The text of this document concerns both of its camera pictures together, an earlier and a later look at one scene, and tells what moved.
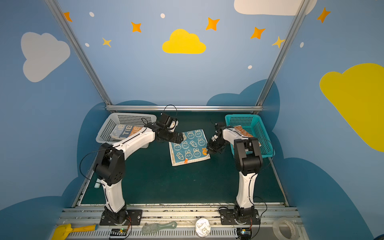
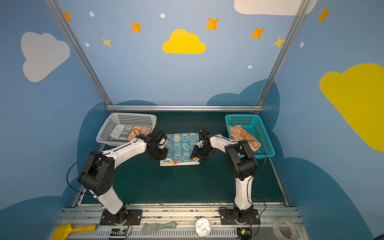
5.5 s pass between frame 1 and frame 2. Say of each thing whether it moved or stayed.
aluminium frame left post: stayed
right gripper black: moved
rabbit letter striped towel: stayed
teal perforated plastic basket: stayed
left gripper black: moved
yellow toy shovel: stayed
